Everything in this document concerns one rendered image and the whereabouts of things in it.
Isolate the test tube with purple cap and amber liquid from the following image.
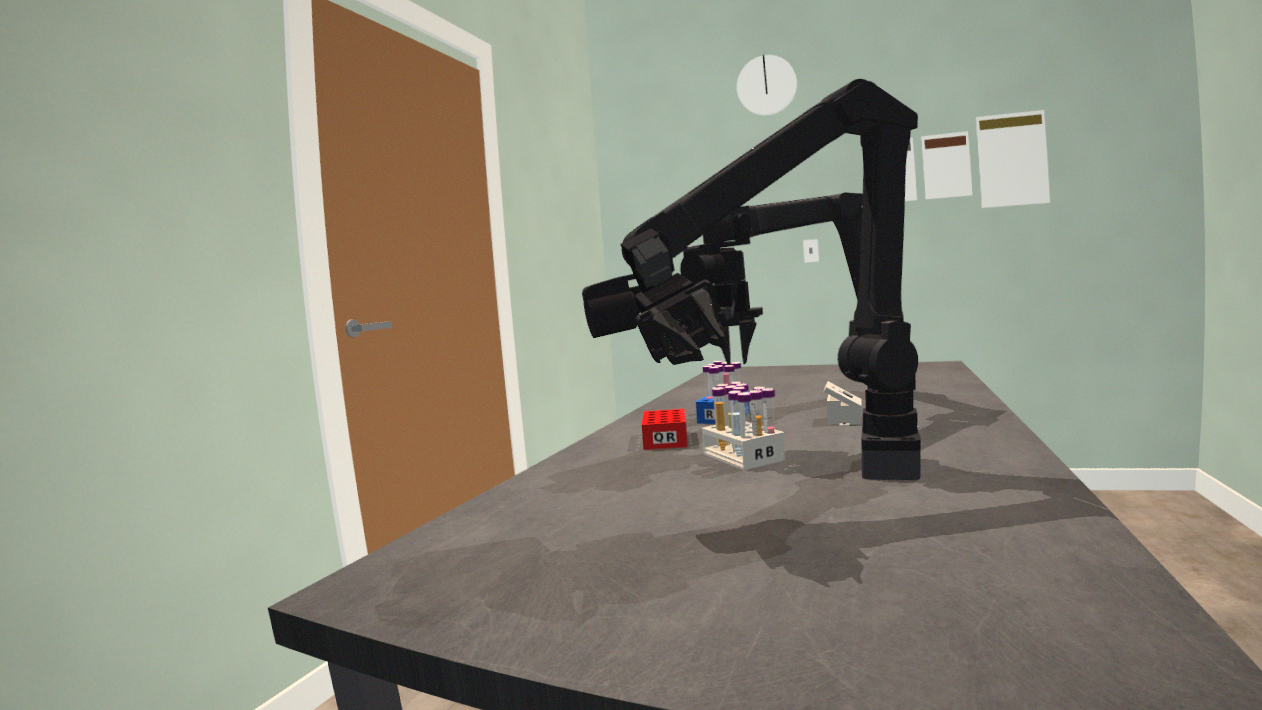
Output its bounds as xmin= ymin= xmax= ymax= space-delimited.
xmin=712 ymin=387 xmax=727 ymax=451

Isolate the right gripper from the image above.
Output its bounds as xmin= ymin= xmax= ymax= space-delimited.
xmin=721 ymin=306 xmax=764 ymax=364

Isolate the white test tube rack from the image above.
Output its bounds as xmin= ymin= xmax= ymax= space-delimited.
xmin=702 ymin=426 xmax=785 ymax=470

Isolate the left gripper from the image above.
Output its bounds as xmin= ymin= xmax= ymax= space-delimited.
xmin=635 ymin=280 xmax=728 ymax=364

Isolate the clear test tube with purple cap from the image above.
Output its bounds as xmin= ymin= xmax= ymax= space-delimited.
xmin=737 ymin=392 xmax=752 ymax=439
xmin=761 ymin=388 xmax=775 ymax=434

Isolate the blue test tube rack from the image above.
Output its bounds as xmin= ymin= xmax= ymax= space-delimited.
xmin=697 ymin=397 xmax=716 ymax=424

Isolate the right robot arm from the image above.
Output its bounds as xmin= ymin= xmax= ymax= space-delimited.
xmin=680 ymin=192 xmax=863 ymax=320

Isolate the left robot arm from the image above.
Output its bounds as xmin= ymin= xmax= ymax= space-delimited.
xmin=582 ymin=79 xmax=921 ymax=451

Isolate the red tube rack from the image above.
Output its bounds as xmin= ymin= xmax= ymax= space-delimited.
xmin=642 ymin=409 xmax=687 ymax=450

